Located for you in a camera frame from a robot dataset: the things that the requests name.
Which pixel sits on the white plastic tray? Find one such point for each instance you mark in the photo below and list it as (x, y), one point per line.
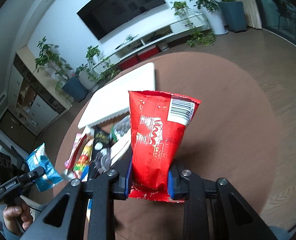
(113, 99)

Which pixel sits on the wall-mounted black television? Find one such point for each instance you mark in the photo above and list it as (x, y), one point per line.
(104, 16)

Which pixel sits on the red storage box left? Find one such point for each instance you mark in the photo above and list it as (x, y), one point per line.
(129, 62)

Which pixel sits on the wooden display cabinet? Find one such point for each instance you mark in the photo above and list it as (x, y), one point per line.
(33, 95)

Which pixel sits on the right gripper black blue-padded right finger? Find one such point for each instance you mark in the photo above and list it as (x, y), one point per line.
(214, 209)

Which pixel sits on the green-edged seed bag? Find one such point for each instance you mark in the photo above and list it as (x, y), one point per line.
(120, 128)

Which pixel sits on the light blue snack bag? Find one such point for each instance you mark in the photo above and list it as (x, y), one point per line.
(51, 177)

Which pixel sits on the person's left hand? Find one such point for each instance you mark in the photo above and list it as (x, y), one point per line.
(10, 215)

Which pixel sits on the pink snack packet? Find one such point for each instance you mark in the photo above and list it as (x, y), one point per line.
(79, 143)

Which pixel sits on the left plant in white pot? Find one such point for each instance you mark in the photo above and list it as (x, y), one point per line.
(87, 73)

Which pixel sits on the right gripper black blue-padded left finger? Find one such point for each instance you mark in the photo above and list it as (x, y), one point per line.
(85, 210)

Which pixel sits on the plant in white pot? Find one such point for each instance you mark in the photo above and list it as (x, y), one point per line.
(212, 11)
(87, 73)

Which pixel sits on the red storage box right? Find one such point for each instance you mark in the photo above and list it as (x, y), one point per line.
(148, 52)

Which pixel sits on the left plant in blue pot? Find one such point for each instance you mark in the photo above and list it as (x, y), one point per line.
(66, 84)

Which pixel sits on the red snack bag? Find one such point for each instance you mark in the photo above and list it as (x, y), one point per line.
(157, 123)

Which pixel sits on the white TV console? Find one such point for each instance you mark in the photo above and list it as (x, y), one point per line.
(166, 32)

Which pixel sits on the orange candy bag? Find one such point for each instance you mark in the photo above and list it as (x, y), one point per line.
(84, 159)

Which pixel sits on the white snack packet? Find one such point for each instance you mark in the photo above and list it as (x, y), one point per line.
(120, 148)

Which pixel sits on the red storage box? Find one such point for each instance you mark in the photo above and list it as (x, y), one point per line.
(148, 52)
(129, 62)

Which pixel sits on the black snack packet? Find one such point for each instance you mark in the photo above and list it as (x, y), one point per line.
(101, 156)

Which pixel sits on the tall plant in blue pot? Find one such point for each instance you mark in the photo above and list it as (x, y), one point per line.
(234, 15)

